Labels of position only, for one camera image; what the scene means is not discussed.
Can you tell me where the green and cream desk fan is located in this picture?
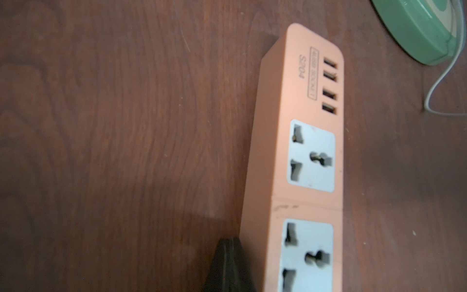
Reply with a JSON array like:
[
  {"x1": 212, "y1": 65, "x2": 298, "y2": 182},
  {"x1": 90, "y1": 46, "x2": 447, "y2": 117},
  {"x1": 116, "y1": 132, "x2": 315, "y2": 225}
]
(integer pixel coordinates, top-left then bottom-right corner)
[{"x1": 372, "y1": 0, "x2": 458, "y2": 66}]

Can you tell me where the pink power strip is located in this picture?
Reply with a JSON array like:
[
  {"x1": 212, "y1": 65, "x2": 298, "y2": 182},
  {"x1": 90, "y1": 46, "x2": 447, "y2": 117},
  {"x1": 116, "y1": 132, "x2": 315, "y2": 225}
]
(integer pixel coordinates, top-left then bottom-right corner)
[{"x1": 240, "y1": 23, "x2": 344, "y2": 292}]

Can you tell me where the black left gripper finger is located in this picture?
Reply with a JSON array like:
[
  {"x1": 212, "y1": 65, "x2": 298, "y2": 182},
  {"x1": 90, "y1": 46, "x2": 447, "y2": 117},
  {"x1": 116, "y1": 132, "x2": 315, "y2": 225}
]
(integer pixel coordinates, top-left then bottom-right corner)
[{"x1": 202, "y1": 237, "x2": 255, "y2": 292}]

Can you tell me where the white fan power cord plug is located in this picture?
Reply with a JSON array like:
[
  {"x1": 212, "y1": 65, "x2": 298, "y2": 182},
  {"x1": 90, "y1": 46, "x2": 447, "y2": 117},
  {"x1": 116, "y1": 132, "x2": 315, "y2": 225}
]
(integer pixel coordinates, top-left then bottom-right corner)
[{"x1": 423, "y1": 0, "x2": 467, "y2": 118}]

